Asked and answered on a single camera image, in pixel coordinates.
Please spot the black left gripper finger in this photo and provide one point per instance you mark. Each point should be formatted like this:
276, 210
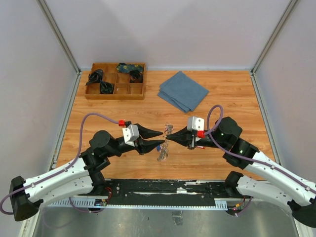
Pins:
146, 146
147, 133

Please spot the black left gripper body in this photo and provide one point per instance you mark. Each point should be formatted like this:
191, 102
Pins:
126, 147

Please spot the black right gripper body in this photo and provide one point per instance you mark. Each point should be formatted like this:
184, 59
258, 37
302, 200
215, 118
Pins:
206, 141

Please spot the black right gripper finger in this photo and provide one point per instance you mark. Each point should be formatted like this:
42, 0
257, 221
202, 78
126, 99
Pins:
184, 140
181, 134

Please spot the metal disc with keyrings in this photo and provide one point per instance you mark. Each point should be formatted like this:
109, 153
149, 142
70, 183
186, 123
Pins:
163, 153

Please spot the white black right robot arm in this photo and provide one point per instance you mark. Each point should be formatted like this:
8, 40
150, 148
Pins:
281, 187

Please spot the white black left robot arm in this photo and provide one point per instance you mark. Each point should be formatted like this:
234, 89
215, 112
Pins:
80, 176

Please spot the folded blue cloth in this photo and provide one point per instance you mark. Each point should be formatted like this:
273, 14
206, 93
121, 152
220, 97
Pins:
182, 92

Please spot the wooden compartment tray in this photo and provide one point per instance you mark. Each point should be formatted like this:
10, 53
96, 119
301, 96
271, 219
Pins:
123, 89

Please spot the dark rolled cloth right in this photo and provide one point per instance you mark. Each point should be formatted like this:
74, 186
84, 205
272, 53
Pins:
135, 76

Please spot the dark rolled cloth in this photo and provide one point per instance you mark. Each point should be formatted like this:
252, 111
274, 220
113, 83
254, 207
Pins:
106, 87
135, 76
95, 77

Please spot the dark rolled cloth middle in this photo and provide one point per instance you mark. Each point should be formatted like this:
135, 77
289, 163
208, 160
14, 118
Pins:
106, 87

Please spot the blue yellow patterned cloth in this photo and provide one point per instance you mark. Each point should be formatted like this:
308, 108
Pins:
127, 68

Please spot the dark rolled cloth left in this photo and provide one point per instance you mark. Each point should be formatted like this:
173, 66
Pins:
95, 77

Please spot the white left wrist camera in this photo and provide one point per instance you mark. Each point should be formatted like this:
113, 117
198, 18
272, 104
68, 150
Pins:
130, 131

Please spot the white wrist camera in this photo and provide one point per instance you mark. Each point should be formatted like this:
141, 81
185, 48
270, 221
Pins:
196, 124
130, 131

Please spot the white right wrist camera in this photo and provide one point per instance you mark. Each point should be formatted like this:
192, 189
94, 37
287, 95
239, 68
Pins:
196, 124

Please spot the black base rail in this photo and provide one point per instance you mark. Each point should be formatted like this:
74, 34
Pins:
163, 193

